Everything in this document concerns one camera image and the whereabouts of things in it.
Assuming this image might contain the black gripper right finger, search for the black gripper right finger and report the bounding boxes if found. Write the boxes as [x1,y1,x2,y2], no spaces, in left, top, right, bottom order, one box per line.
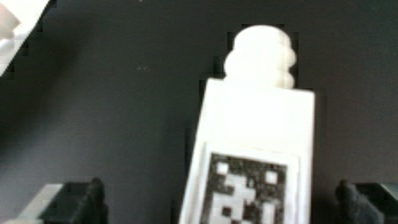
[336,180,398,224]

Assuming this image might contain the white square tabletop with sockets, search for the white square tabletop with sockets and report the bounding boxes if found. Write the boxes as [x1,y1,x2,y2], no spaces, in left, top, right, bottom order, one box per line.
[0,0,50,76]

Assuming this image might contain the white table leg with tag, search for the white table leg with tag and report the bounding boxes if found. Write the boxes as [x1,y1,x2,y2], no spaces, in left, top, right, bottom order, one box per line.
[178,25,315,224]

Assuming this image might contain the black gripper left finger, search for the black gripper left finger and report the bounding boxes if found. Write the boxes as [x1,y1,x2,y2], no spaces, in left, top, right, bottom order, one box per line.
[20,178,109,224]

